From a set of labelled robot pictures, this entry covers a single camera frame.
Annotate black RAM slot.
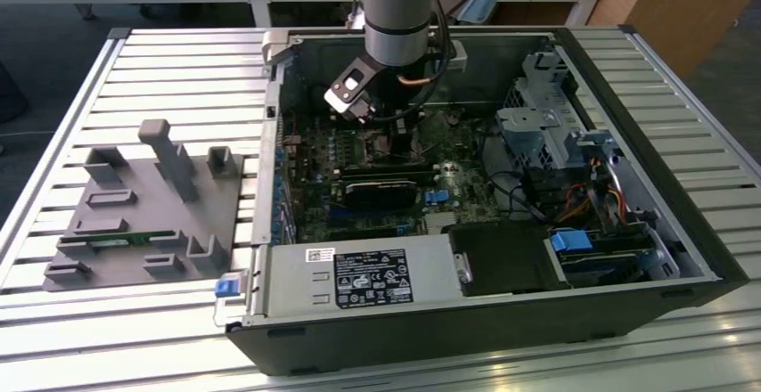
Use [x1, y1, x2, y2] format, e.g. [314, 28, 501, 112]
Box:
[340, 172, 435, 183]
[340, 165, 434, 175]

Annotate green motherboard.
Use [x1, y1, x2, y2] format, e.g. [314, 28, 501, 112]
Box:
[278, 102, 506, 244]

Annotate black graphics card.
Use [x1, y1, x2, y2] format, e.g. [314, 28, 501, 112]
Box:
[339, 179, 421, 213]

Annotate metal disk bay cage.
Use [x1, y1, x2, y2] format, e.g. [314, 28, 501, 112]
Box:
[494, 51, 614, 170]

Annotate silver heatsink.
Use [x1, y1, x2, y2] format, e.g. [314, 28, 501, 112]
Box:
[422, 211, 462, 235]

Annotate black plastic shroud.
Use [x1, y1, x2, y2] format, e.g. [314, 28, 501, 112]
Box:
[446, 221, 570, 298]

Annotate blue disk carrier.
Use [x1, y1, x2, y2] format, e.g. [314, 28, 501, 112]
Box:
[549, 227, 594, 255]

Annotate silver power supply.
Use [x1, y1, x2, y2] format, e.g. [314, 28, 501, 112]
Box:
[240, 234, 469, 326]

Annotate wooden cabinet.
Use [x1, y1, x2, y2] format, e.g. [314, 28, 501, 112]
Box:
[587, 0, 761, 79]

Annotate black disk drive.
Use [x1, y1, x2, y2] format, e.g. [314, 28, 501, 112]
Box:
[555, 225, 661, 284]

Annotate grey parts rack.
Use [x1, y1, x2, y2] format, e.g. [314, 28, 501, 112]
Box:
[41, 118, 248, 293]

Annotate green RAM stick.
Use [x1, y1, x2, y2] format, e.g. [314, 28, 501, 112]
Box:
[59, 229, 179, 249]

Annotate black PC case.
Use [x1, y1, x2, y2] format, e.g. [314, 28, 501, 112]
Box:
[212, 24, 752, 378]

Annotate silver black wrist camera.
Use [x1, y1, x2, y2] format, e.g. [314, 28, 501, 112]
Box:
[322, 55, 383, 124]

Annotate coloured wire bundle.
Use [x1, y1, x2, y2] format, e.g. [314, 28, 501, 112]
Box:
[561, 155, 631, 228]

